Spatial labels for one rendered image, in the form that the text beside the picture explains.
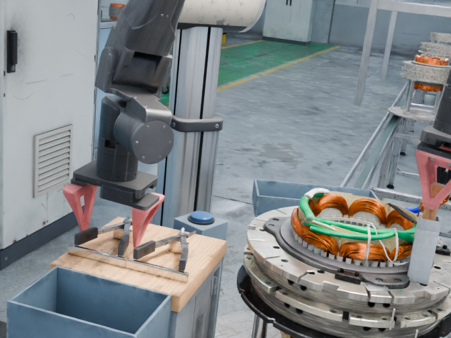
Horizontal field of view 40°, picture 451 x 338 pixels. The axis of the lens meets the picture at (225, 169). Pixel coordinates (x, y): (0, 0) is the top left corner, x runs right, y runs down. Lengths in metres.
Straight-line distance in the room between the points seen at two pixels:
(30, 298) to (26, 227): 2.46
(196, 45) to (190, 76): 0.06
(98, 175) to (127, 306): 0.18
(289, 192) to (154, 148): 0.59
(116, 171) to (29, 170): 2.37
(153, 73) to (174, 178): 0.50
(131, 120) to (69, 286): 0.25
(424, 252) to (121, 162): 0.42
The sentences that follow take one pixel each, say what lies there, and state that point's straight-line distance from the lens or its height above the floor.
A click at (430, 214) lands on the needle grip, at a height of 1.19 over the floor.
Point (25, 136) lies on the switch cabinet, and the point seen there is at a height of 0.64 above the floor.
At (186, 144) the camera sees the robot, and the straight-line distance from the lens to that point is 1.26.
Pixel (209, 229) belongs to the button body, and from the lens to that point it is 1.10.
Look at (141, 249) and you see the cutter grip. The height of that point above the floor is 1.09.
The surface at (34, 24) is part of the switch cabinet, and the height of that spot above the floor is 1.16.
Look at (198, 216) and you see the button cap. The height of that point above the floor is 1.04.
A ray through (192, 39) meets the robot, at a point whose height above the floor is 1.34.
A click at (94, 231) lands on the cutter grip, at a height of 1.09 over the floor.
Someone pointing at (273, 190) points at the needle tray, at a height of 1.04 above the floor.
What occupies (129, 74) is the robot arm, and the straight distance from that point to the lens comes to 0.81.
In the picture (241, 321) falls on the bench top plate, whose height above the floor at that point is 0.78.
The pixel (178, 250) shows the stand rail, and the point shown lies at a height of 1.07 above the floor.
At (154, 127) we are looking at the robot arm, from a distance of 0.76.
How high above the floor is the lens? 1.45
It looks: 17 degrees down
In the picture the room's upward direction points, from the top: 6 degrees clockwise
